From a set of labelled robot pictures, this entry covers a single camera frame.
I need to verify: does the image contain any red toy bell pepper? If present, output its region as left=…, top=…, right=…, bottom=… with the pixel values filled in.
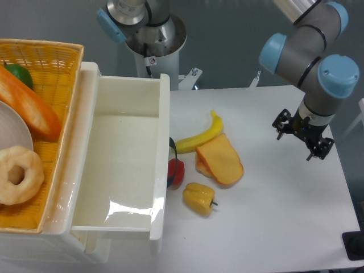
left=167, top=159, right=185, bottom=187

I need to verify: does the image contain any green toy pepper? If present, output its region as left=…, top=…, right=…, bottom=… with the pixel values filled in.
left=3, top=62, right=33, bottom=90

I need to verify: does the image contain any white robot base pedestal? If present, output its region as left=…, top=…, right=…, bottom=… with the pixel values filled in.
left=96, top=0, right=203, bottom=91

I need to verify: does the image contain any beige toy bagel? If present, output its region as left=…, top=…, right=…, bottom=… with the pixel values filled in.
left=1, top=146, right=44, bottom=205

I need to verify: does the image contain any orange crust bread slice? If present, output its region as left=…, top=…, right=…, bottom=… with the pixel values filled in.
left=196, top=134, right=244, bottom=186

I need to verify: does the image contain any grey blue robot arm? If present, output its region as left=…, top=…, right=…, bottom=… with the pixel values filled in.
left=259, top=1, right=360, bottom=160

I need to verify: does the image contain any white plastic drawer cabinet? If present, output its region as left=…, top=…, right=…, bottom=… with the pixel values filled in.
left=1, top=62, right=170, bottom=263

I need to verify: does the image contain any yellow toy banana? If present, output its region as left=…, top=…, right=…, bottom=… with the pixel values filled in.
left=175, top=110, right=223, bottom=154

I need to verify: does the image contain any yellow toy bell pepper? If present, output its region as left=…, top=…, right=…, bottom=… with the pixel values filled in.
left=183, top=182, right=218, bottom=216

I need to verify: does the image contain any black drawer handle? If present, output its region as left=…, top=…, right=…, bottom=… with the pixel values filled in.
left=167, top=137, right=180, bottom=189

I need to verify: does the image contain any yellow woven basket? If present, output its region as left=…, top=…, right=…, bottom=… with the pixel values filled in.
left=1, top=39, right=84, bottom=234

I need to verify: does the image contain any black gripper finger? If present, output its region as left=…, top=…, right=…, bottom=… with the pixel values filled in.
left=272, top=109, right=292, bottom=140
left=305, top=138, right=334, bottom=160

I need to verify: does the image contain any black device at edge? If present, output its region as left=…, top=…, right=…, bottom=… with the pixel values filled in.
left=342, top=231, right=364, bottom=261

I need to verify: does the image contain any white plastic drawer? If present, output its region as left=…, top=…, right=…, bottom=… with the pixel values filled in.
left=72, top=74, right=170, bottom=241

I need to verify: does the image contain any pale lower bread slice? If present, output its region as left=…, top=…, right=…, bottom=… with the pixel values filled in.
left=195, top=153, right=213, bottom=178

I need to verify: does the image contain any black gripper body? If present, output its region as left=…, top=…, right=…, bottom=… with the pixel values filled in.
left=286, top=111, right=327, bottom=148

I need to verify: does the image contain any white plate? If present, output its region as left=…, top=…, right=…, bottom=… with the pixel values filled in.
left=0, top=102, right=34, bottom=150

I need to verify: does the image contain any white table frame bracket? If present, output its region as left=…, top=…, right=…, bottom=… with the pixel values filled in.
left=249, top=71, right=261, bottom=88

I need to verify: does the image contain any orange toy baguette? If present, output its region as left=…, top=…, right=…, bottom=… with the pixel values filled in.
left=1, top=67, right=62, bottom=142

